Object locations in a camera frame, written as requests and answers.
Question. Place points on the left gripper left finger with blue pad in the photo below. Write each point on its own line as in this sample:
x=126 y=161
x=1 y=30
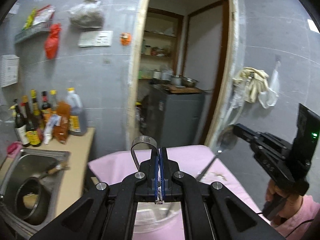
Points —
x=106 y=211

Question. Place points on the brown snack packet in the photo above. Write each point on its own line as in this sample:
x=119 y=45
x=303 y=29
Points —
x=61 y=128

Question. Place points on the wall wire rack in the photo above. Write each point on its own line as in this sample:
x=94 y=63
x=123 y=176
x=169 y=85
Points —
x=28 y=33

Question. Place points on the red plastic bag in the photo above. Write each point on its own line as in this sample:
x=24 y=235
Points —
x=52 y=42

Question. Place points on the orange wall hook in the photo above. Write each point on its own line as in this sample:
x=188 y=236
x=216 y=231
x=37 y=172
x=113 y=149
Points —
x=125 y=39

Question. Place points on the steel bowl on cabinet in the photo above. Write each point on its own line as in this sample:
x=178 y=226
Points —
x=189 y=82

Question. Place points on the white plastic utensil holder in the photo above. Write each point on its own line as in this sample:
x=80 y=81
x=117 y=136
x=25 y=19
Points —
x=151 y=216

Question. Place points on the white wall box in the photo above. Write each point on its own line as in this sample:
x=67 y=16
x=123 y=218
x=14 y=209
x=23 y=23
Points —
x=9 y=70

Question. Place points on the large dark vinegar jug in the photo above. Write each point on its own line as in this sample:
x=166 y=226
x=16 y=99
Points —
x=77 y=118

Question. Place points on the steel kitchen sink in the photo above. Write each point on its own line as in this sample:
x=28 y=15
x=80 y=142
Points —
x=31 y=162

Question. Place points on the wine bottle white label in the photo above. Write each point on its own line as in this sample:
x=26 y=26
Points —
x=20 y=125

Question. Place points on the black pot in sink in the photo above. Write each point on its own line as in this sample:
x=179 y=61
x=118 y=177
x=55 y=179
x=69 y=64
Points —
x=32 y=198

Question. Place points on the wooden shelf unit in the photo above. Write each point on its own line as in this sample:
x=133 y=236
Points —
x=161 y=42

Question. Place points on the steel spoon apart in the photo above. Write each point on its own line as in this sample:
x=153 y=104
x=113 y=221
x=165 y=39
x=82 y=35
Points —
x=225 y=142

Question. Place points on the dark soy sauce bottle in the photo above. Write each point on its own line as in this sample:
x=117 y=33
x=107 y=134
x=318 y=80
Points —
x=32 y=126

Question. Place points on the white wall switch panel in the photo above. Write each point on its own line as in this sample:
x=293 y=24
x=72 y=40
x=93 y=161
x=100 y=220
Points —
x=95 y=39

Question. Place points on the clear hanging plastic bag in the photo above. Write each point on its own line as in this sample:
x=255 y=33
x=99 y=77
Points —
x=269 y=97

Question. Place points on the black tracker with green light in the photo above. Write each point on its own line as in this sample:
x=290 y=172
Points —
x=305 y=142

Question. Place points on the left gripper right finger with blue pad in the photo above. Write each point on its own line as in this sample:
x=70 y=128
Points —
x=210 y=211

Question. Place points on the hanging bag of dried goods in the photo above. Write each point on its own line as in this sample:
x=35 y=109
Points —
x=87 y=15

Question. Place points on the steel spoon pile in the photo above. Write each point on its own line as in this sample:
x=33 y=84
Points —
x=140 y=146

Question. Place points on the pink table cloth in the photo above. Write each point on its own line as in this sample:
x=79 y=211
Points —
x=196 y=160

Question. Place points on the grey cabinet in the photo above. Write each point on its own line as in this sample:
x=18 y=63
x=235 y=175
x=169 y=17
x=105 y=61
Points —
x=173 y=119

